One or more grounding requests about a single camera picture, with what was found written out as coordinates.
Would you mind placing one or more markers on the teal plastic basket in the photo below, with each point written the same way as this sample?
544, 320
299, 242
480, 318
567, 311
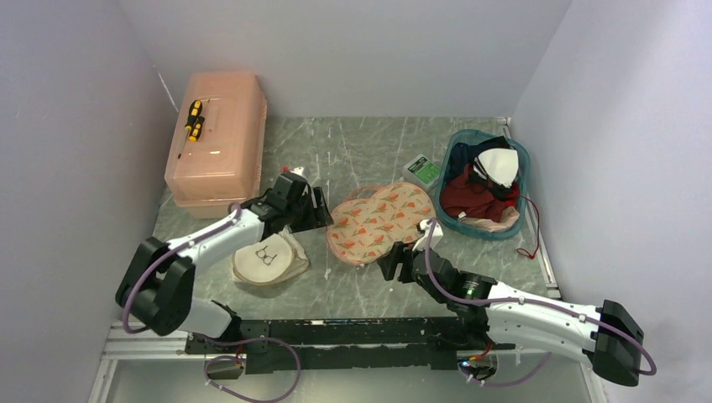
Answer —
472, 136

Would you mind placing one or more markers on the navy blue cloth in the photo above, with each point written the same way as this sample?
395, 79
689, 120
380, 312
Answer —
463, 154

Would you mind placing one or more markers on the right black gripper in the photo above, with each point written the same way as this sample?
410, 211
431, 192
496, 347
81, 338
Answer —
389, 262

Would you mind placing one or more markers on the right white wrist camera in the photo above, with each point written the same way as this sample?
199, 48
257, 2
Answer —
431, 233

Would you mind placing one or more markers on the dark red bra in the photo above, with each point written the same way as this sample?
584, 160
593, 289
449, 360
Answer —
477, 197

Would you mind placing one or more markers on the white mesh laundry bag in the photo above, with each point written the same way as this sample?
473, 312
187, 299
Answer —
269, 262

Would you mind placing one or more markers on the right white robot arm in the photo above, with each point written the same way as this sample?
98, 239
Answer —
607, 336

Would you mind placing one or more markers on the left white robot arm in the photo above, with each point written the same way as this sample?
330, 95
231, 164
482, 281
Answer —
157, 290

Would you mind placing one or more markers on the patterned beige oven mitt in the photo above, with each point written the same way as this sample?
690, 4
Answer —
373, 218

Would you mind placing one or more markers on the yellow black screwdriver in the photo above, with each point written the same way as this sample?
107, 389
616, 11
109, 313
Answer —
193, 130
194, 112

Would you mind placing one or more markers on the beige pink cloth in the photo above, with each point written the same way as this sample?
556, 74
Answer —
509, 218

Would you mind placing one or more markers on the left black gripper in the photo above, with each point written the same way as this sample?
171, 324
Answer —
317, 217

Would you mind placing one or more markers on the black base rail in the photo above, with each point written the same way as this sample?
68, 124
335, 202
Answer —
437, 343

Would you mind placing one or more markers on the pink plastic storage box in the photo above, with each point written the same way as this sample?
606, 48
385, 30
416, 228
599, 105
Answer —
225, 164

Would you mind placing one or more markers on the green white small box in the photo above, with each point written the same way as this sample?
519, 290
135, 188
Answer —
423, 172

